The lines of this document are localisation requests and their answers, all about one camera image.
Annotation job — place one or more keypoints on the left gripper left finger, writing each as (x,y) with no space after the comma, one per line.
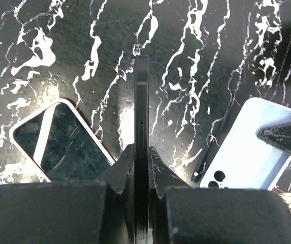
(81,211)

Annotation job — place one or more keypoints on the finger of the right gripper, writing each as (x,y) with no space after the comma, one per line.
(278,136)

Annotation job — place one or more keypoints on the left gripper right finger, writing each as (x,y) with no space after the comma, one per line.
(182,214)

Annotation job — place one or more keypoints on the light blue phone case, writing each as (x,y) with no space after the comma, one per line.
(243,161)

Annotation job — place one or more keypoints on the pink cased phone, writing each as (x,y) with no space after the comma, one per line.
(60,142)

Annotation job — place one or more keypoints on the black phone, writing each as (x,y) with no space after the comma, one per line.
(141,178)

